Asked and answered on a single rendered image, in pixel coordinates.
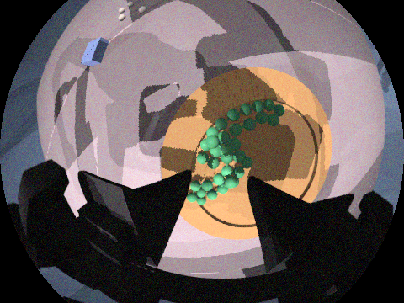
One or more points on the tan round bead board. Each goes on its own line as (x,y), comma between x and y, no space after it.
(293,156)

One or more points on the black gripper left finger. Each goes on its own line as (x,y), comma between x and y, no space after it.
(150,211)

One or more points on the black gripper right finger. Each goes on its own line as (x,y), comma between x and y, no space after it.
(284,223)

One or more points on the blue block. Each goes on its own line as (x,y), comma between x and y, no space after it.
(94,52)

